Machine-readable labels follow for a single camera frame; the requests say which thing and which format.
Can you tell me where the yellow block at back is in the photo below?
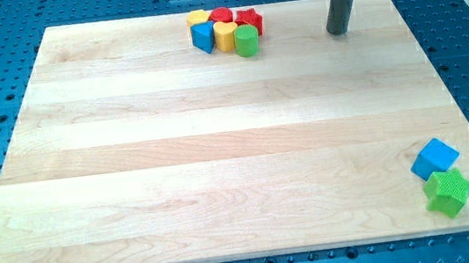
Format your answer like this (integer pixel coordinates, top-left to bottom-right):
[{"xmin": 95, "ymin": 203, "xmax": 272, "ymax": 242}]
[{"xmin": 186, "ymin": 10, "xmax": 209, "ymax": 28}]

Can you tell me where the red cylinder block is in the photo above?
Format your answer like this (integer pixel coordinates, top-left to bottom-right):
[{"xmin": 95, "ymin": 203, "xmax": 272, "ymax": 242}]
[{"xmin": 209, "ymin": 6, "xmax": 234, "ymax": 23}]

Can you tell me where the green cylinder block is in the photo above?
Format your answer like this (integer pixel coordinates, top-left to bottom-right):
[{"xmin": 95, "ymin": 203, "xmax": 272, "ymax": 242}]
[{"xmin": 234, "ymin": 25, "xmax": 260, "ymax": 58}]

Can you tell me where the blue wedge block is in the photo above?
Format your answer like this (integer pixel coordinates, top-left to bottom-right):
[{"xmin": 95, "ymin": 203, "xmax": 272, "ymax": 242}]
[{"xmin": 190, "ymin": 21, "xmax": 215, "ymax": 54}]

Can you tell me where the green star block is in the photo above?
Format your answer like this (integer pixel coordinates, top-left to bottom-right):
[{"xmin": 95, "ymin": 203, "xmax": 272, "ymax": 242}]
[{"xmin": 423, "ymin": 167, "xmax": 469, "ymax": 218}]

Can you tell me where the light wooden board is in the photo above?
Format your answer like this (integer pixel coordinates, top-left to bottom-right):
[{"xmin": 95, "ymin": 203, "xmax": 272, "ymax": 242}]
[{"xmin": 0, "ymin": 0, "xmax": 469, "ymax": 263}]

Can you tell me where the blue cube block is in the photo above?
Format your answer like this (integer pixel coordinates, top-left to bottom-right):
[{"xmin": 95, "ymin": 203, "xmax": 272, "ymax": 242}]
[{"xmin": 411, "ymin": 138, "xmax": 459, "ymax": 180}]

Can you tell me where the yellow heart block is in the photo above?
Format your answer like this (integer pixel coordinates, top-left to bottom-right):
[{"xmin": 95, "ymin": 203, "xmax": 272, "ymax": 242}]
[{"xmin": 213, "ymin": 21, "xmax": 238, "ymax": 52}]

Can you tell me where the red star block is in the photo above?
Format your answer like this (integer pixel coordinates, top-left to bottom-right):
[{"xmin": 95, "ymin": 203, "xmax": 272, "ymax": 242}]
[{"xmin": 234, "ymin": 8, "xmax": 264, "ymax": 36}]

